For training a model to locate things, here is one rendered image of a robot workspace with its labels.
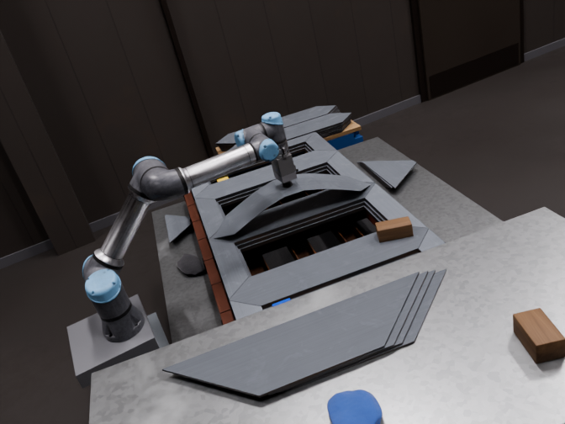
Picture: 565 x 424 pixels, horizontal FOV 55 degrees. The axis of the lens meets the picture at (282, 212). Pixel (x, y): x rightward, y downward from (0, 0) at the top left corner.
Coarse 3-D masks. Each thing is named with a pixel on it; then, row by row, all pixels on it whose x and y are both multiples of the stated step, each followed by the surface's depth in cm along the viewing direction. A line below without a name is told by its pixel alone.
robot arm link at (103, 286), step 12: (96, 276) 189; (108, 276) 188; (96, 288) 185; (108, 288) 185; (120, 288) 188; (96, 300) 185; (108, 300) 185; (120, 300) 189; (108, 312) 188; (120, 312) 190
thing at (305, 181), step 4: (300, 176) 227; (304, 176) 227; (308, 176) 227; (296, 180) 223; (300, 180) 223; (304, 180) 223; (308, 180) 223; (312, 180) 223; (300, 184) 219; (304, 184) 219; (308, 184) 219; (312, 184) 219; (316, 184) 219; (304, 188) 215; (308, 188) 215; (312, 188) 215; (316, 188) 215; (320, 188) 215
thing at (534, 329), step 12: (528, 312) 113; (540, 312) 113; (516, 324) 113; (528, 324) 111; (540, 324) 110; (552, 324) 109; (528, 336) 108; (540, 336) 107; (552, 336) 106; (528, 348) 110; (540, 348) 106; (552, 348) 106; (564, 348) 106; (540, 360) 107
